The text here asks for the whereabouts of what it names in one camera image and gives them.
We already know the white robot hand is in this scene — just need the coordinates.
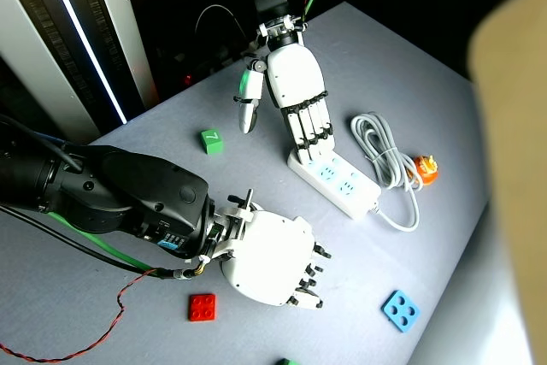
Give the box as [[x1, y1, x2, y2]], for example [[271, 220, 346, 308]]
[[232, 43, 334, 165], [215, 209, 333, 310]]

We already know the white power strip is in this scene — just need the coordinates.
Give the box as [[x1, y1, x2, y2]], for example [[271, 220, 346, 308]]
[[285, 149, 383, 221]]

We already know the red building brick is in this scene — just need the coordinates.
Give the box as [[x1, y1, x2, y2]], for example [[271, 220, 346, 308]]
[[187, 293, 218, 322]]

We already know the grey table cloth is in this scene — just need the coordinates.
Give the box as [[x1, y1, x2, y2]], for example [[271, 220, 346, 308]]
[[0, 1, 535, 365]]

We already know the green number seven cube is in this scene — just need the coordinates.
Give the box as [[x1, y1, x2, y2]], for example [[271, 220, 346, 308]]
[[199, 128, 225, 156]]

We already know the blue four-hole block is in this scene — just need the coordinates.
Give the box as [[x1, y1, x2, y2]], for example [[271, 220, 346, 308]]
[[380, 290, 422, 334]]

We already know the orange toy fruit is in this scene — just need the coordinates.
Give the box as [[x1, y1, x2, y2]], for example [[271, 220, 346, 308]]
[[412, 154, 440, 185]]

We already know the beige blurred panel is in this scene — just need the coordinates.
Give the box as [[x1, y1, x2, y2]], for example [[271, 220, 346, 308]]
[[468, 0, 547, 365]]

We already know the black looped cable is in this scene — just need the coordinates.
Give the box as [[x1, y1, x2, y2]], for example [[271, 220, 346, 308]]
[[194, 3, 249, 69]]

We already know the grey power strip cable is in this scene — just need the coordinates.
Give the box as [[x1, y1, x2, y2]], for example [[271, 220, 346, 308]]
[[350, 112, 424, 233]]

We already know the red black twisted wire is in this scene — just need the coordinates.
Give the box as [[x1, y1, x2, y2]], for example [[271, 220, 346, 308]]
[[0, 268, 159, 362]]

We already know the white post with light strip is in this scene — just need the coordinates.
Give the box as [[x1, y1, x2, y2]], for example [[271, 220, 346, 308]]
[[0, 0, 159, 144]]

